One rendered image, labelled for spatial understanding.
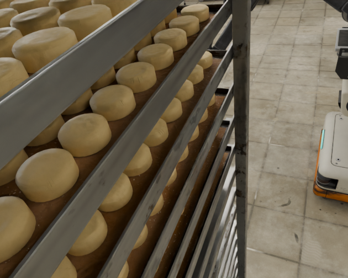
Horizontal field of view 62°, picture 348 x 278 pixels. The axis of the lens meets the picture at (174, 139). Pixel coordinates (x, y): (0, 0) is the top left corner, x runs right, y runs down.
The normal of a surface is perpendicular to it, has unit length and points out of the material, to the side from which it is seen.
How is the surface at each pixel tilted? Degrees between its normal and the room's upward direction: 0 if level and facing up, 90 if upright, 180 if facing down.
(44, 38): 0
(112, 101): 0
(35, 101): 90
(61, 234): 90
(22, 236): 90
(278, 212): 0
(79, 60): 90
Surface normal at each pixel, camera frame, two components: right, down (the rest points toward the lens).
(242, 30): -0.37, 0.64
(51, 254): 0.91, 0.14
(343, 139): -0.15, -0.76
